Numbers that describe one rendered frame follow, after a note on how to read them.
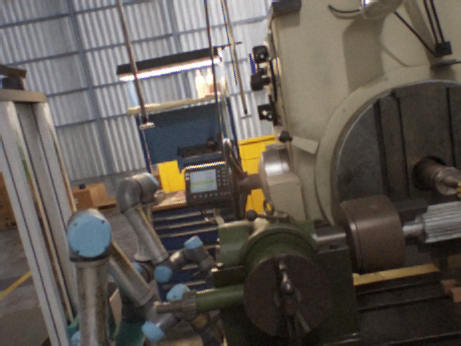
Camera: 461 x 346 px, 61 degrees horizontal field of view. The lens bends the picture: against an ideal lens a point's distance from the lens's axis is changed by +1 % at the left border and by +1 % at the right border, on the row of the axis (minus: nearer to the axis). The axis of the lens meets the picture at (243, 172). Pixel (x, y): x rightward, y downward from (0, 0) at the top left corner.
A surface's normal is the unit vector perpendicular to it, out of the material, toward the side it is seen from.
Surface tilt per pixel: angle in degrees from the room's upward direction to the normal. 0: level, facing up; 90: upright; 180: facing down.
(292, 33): 90
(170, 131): 90
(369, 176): 90
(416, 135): 90
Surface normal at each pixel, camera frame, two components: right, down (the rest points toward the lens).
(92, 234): 0.43, -0.06
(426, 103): 0.00, 0.17
